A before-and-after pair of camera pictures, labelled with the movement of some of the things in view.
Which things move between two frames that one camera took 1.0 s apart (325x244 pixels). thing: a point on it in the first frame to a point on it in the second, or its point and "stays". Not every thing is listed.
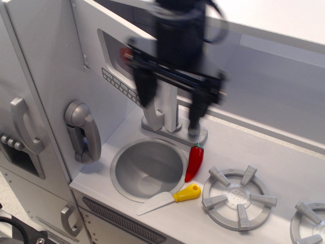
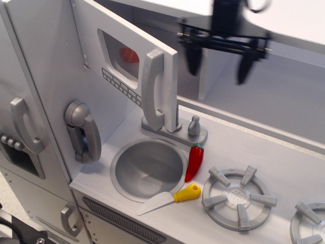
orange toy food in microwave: x=126 y=53 stays
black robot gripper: x=176 y=56 to x=228 y=27
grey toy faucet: x=165 y=120 stays
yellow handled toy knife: x=162 y=199 stays
